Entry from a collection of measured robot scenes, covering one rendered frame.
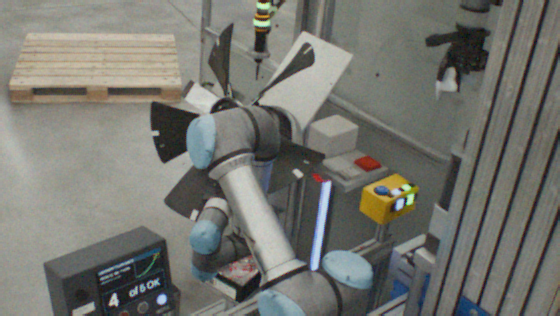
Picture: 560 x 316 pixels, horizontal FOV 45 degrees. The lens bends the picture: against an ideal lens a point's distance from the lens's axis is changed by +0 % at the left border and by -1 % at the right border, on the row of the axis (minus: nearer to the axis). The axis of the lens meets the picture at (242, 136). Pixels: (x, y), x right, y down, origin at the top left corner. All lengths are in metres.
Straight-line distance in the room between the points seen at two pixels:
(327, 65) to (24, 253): 1.90
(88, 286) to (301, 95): 1.18
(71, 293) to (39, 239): 2.17
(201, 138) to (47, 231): 2.28
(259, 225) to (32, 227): 2.39
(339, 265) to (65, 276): 0.59
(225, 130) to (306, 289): 0.39
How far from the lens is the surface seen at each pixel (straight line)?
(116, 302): 1.58
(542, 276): 1.40
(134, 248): 1.56
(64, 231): 3.71
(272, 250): 1.49
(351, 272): 1.53
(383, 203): 2.14
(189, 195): 2.20
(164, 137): 2.41
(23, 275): 3.47
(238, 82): 3.41
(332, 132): 2.69
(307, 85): 2.42
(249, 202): 1.50
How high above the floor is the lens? 2.23
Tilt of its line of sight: 29 degrees down
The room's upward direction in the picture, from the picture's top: 4 degrees clockwise
